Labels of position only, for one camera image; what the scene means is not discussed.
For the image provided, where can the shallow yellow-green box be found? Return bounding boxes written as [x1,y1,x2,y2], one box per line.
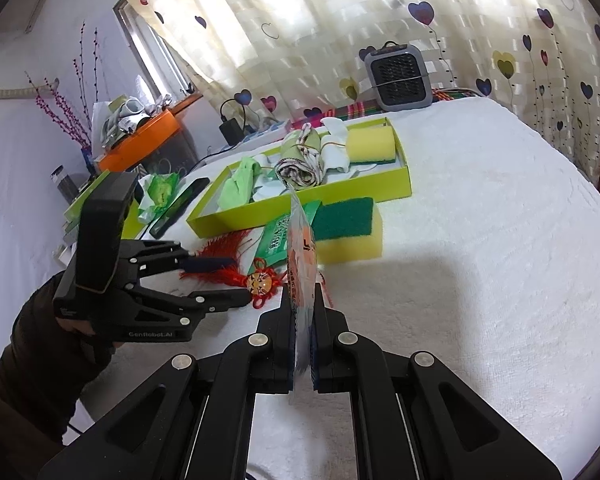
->
[186,116,412,237]

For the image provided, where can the rolled white cloth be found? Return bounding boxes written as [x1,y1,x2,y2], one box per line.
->
[320,116,353,173]
[252,154,288,200]

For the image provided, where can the pile of papers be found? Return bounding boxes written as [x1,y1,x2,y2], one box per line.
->
[91,94,173,151]

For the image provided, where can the dark jar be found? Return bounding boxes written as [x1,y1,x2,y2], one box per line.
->
[50,165,81,206]

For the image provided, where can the window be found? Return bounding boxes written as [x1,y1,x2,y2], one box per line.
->
[112,0,201,106]

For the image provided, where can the black charger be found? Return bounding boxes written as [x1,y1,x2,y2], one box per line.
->
[219,99,246,145]

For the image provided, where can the small grey heater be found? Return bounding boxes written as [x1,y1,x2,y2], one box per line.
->
[364,42,433,112]

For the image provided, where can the clear plastic packet red print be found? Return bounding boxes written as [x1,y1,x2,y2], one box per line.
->
[285,187,326,376]

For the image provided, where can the person's left forearm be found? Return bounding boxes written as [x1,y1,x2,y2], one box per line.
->
[0,272,117,461]

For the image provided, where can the pink decorative branches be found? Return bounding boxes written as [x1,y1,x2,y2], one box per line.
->
[27,22,101,151]

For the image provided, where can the green patterned towel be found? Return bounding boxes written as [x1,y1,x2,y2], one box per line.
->
[275,124,331,192]

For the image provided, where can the white power strip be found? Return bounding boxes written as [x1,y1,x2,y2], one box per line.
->
[220,120,291,153]

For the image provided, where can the black remote control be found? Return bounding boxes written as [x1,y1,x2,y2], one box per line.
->
[149,176,211,240]

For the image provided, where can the light green cloth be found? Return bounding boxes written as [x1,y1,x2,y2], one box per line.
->
[216,156,265,212]

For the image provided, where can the yellow-green box with striped lid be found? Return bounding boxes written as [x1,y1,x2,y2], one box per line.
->
[60,170,153,241]

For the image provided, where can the person's left hand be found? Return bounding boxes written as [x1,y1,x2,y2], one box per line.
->
[57,316,98,337]

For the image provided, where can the orange tray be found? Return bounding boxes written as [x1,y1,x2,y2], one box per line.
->
[97,110,181,173]

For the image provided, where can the yellow sponge with green scrubber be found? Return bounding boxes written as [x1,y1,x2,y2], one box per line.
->
[312,196,384,265]

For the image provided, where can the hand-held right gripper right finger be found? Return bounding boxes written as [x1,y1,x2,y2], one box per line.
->
[307,282,563,480]

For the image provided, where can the red tassel ornament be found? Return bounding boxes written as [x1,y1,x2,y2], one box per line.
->
[179,230,333,311]

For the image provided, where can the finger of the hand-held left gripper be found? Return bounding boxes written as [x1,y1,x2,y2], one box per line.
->
[116,239,239,287]
[124,285,254,329]

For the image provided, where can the heart print curtain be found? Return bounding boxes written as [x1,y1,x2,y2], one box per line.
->
[105,0,600,186]

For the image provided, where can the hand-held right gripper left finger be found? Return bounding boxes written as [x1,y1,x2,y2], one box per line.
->
[37,280,301,480]

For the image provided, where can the crumpled green tissue pack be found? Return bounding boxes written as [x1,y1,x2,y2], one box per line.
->
[137,172,181,223]

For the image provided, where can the plain yellow sponge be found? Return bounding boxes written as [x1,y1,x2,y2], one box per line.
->
[345,125,398,165]

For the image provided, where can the green wet wipe packet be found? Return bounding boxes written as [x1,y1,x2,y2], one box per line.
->
[252,200,323,267]

